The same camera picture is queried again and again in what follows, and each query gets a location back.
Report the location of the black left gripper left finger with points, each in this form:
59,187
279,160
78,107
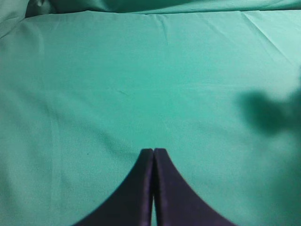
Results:
131,203

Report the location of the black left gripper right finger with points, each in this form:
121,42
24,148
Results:
175,201

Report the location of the green cloth backdrop and cover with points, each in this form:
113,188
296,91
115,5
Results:
83,90

